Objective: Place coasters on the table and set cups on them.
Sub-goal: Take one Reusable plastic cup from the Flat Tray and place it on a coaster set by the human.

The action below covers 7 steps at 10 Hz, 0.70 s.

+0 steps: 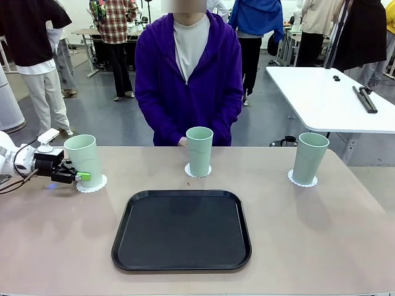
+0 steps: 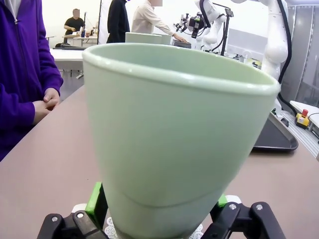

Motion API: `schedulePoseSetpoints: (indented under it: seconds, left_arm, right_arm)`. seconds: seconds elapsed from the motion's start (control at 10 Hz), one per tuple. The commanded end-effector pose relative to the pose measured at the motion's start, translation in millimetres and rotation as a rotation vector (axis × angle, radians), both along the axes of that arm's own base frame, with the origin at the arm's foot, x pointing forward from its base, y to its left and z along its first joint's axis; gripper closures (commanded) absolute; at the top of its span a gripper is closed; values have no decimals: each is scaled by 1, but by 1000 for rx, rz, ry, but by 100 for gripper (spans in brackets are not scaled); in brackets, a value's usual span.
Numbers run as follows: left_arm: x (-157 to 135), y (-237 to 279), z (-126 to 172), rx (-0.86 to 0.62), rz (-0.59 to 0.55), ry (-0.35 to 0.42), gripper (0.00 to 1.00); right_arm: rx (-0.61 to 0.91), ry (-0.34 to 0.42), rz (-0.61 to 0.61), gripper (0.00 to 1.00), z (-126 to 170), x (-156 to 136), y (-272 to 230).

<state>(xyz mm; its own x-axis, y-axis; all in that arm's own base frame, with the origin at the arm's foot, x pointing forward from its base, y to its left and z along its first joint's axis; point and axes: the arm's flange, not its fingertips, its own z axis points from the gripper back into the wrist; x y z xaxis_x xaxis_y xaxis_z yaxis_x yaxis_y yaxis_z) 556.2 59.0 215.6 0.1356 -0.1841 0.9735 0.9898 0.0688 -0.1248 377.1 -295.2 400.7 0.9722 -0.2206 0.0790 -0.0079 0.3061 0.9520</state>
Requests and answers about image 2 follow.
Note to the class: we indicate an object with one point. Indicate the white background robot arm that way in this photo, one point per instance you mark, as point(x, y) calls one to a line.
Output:
point(211, 37)

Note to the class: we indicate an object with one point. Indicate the person in dark coat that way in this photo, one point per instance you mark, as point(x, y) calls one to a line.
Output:
point(117, 22)

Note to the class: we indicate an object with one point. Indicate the white scalloped paper coaster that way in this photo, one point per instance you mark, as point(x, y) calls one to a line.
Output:
point(111, 227)

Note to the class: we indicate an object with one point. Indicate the aluminium frame rail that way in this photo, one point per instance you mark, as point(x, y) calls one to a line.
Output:
point(306, 142)

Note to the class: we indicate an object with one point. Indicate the person's left forearm purple sleeve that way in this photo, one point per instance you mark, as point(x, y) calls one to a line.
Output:
point(53, 74)

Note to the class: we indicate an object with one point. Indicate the person's right forearm purple sleeve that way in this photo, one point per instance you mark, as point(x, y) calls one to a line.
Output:
point(15, 107)

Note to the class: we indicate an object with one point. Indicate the man in black T-shirt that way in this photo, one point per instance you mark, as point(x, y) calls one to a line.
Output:
point(74, 25)

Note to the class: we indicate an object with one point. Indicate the person in beige top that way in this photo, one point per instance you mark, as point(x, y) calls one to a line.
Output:
point(147, 20)

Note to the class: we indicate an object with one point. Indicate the person in purple hoodie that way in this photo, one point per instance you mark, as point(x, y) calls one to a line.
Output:
point(20, 49)

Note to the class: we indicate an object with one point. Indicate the person's right hand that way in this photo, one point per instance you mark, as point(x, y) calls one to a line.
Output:
point(41, 110)

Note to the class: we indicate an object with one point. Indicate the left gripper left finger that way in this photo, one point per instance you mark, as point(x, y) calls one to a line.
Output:
point(74, 226)

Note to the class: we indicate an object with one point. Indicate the white table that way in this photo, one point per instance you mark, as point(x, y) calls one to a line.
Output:
point(67, 56)

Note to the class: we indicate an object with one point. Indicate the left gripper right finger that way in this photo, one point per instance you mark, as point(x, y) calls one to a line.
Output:
point(249, 224)

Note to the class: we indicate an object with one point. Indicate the black case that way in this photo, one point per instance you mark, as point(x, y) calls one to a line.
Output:
point(182, 44)

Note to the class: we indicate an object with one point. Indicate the black plastic serving tray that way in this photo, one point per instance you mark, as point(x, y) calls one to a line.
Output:
point(276, 139)

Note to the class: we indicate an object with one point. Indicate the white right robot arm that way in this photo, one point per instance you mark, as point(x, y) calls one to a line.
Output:
point(274, 49)

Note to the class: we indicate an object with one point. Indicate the person's left hand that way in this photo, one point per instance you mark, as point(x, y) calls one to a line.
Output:
point(52, 98)

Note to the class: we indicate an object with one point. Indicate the black background robot gripper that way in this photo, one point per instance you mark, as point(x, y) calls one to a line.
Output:
point(195, 23)

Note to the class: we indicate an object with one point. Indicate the yellow emergency stop box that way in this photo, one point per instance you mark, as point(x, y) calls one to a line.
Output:
point(301, 120)

